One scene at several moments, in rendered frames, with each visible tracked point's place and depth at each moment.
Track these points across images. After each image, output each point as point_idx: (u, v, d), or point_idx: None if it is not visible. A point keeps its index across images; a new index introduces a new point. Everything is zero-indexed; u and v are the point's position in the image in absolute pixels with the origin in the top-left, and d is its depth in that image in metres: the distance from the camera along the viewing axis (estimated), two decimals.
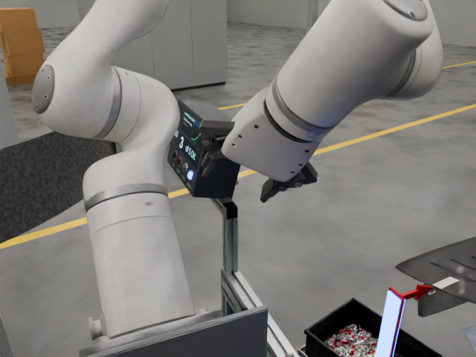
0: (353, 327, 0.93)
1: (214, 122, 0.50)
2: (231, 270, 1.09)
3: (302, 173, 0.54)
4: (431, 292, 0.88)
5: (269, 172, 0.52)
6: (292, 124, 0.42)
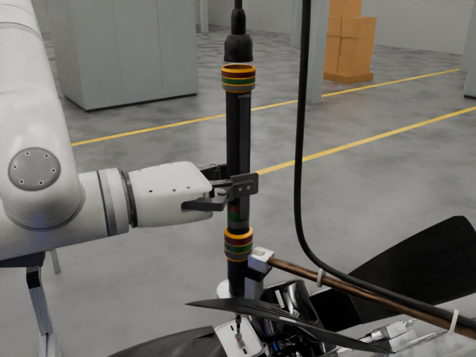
0: None
1: (207, 208, 0.51)
2: (46, 332, 1.15)
3: None
4: None
5: (188, 167, 0.56)
6: (108, 176, 0.49)
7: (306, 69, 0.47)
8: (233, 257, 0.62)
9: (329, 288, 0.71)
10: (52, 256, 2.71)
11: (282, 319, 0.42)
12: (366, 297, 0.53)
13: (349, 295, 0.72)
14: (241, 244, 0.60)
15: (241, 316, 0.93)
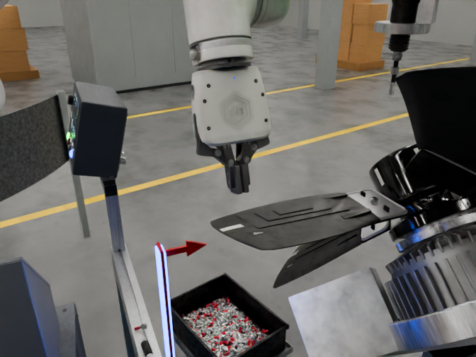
0: (219, 301, 0.94)
1: None
2: (119, 248, 1.10)
3: None
4: (290, 265, 0.90)
5: None
6: None
7: None
8: None
9: None
10: (82, 220, 2.66)
11: None
12: None
13: None
14: None
15: None
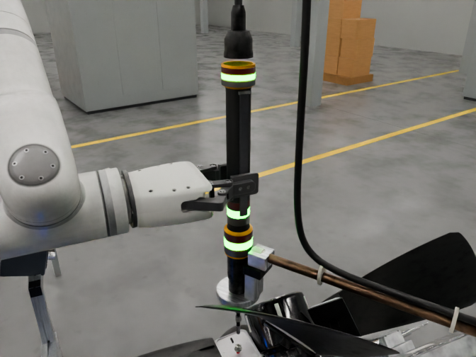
0: None
1: (207, 208, 0.51)
2: (48, 340, 1.17)
3: None
4: None
5: (188, 167, 0.56)
6: (108, 176, 0.49)
7: (306, 65, 0.47)
8: (233, 255, 0.61)
9: (265, 321, 0.68)
10: (52, 260, 2.73)
11: None
12: (367, 295, 0.53)
13: (282, 329, 0.65)
14: (241, 241, 0.60)
15: (338, 292, 0.91)
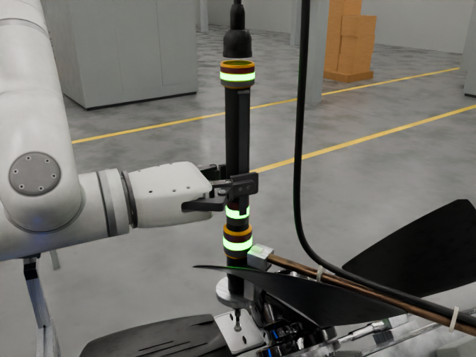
0: None
1: (207, 208, 0.51)
2: (44, 325, 1.14)
3: None
4: None
5: (188, 167, 0.56)
6: (108, 176, 0.49)
7: (305, 64, 0.47)
8: (232, 254, 0.61)
9: None
10: (51, 253, 2.70)
11: None
12: (366, 294, 0.53)
13: (283, 301, 0.62)
14: (241, 241, 0.60)
15: None
